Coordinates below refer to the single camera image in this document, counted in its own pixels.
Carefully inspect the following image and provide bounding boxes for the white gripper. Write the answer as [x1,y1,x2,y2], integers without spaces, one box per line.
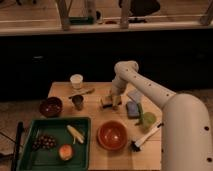
[109,76,127,110]

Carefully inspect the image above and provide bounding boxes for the red orange bowl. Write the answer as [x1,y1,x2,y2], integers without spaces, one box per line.
[97,121,127,151]

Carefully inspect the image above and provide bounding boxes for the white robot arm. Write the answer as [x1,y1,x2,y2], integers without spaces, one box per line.
[110,61,213,171]

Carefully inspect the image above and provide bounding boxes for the dark maroon bowl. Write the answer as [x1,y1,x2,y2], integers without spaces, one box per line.
[39,97,63,118]

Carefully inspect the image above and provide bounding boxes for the grey folded cloth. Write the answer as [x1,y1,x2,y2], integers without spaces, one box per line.
[127,89,142,103]

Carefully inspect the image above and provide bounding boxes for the green toy vegetable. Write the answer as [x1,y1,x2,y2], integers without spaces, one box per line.
[136,104,157,130]

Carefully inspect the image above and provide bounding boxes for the wooden spatula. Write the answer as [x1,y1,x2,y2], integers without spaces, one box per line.
[68,88,95,99]

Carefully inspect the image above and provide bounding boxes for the white paper cup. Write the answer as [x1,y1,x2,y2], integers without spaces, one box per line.
[70,74,83,89]

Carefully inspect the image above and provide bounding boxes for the orange toy fruit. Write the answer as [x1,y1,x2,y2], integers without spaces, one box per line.
[59,144,73,161]

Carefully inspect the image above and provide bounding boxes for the purple toy grapes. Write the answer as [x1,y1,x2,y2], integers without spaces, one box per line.
[32,135,56,150]

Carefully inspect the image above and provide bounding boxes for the black bar beside tray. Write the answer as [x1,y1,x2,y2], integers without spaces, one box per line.
[10,122,24,171]

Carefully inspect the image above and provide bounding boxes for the green plastic tray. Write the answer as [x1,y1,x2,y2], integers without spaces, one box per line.
[17,117,91,171]

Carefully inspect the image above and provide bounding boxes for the white handled black brush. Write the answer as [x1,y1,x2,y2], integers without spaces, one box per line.
[130,123,163,152]

